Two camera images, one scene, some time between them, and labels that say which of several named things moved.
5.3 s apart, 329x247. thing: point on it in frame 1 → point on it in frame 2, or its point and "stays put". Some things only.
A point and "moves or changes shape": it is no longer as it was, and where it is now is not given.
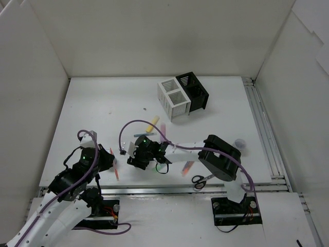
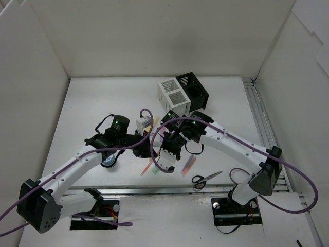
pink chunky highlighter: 163,130 stays put
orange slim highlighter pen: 185,173 stays put
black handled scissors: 200,181 stays put
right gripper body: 136,160 → 171,145
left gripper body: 106,158 → 143,148
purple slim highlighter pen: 185,165 stays put
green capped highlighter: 158,168 stays put
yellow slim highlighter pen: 116,171 moves or changes shape
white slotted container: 173,99 stays put
